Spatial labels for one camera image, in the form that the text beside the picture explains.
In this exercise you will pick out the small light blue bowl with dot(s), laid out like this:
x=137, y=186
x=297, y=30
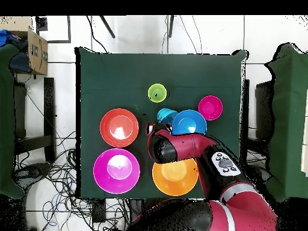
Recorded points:
x=166, y=114

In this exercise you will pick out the medium blue bowl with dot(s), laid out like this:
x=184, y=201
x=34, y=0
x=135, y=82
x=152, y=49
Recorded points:
x=189, y=122

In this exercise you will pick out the yellow cup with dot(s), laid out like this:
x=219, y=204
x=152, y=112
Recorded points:
x=157, y=92

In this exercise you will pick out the large orange bowl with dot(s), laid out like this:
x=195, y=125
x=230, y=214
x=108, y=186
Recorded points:
x=175, y=178

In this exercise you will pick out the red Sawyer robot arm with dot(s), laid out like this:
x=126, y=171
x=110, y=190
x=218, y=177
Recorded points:
x=192, y=144

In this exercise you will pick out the shallow red-orange bowl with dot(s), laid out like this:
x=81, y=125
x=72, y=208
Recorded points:
x=119, y=127

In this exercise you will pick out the small crimson bowl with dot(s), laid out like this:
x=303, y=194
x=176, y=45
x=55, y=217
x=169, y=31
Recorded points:
x=210, y=108

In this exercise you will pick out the large pink bowl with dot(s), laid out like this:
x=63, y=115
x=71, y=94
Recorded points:
x=116, y=170

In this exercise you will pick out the dark green table cloth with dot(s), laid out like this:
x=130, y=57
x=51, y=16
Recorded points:
x=101, y=72

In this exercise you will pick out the black stand leg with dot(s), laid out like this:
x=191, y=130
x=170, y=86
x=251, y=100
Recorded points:
x=107, y=26
x=170, y=26

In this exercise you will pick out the green side table cloth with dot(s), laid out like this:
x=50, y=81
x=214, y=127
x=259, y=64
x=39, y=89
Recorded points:
x=288, y=108
x=6, y=120

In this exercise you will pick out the cardboard box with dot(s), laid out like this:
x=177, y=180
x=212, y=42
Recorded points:
x=38, y=55

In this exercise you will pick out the dark bag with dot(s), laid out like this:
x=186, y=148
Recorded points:
x=20, y=62

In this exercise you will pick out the black metal frame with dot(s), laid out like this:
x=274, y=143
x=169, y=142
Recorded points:
x=49, y=108
x=263, y=108

